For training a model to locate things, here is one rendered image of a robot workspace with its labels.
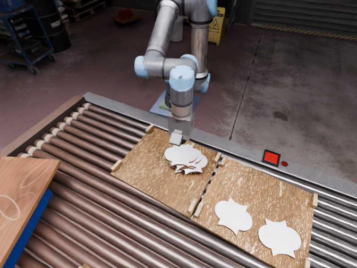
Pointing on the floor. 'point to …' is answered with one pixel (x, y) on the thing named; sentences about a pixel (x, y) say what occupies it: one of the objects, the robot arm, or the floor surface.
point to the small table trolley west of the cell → (10, 61)
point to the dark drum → (52, 16)
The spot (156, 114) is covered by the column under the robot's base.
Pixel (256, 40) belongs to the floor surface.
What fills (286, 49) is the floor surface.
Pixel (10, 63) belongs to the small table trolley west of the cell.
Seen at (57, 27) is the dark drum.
